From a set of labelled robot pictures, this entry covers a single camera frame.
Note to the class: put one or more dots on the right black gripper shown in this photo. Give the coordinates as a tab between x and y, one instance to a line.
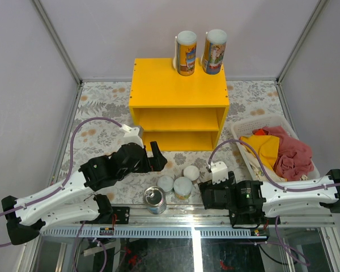
208	185

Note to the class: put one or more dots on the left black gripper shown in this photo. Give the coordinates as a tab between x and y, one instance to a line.
157	164

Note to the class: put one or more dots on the lidded can white lid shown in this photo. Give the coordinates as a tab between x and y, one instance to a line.
192	173

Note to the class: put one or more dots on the lidded can grey lid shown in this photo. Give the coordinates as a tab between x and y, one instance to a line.
166	184

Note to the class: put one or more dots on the silver pull-tab can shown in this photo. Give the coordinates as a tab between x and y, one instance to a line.
154	199

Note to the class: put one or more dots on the tall can with plastic lid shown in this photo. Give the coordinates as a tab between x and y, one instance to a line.
213	54

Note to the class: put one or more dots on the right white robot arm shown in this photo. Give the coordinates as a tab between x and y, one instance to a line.
254	202

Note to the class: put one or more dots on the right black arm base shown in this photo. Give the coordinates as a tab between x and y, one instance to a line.
250	221

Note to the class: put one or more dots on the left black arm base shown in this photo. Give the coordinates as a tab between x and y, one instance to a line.
116	212

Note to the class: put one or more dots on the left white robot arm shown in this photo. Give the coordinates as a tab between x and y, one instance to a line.
78	199

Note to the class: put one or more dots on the patterned white cloth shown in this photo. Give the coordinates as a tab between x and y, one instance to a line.
259	174

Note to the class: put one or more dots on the lidded can yellow label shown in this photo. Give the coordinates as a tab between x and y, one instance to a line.
182	187

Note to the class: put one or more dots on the yellow cloth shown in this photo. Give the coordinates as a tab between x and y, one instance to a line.
265	145

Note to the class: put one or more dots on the yellow wooden shelf cabinet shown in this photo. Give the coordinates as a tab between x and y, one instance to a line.
180	113

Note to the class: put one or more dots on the pink cloth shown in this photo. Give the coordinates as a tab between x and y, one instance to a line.
294	157

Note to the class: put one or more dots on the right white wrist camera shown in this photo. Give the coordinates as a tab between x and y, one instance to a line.
219	172

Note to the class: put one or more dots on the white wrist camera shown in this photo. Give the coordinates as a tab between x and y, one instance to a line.
219	172
132	135

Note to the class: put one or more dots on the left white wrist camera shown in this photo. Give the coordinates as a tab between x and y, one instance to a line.
132	135

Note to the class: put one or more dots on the aluminium front rail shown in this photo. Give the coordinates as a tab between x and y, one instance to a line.
174	215

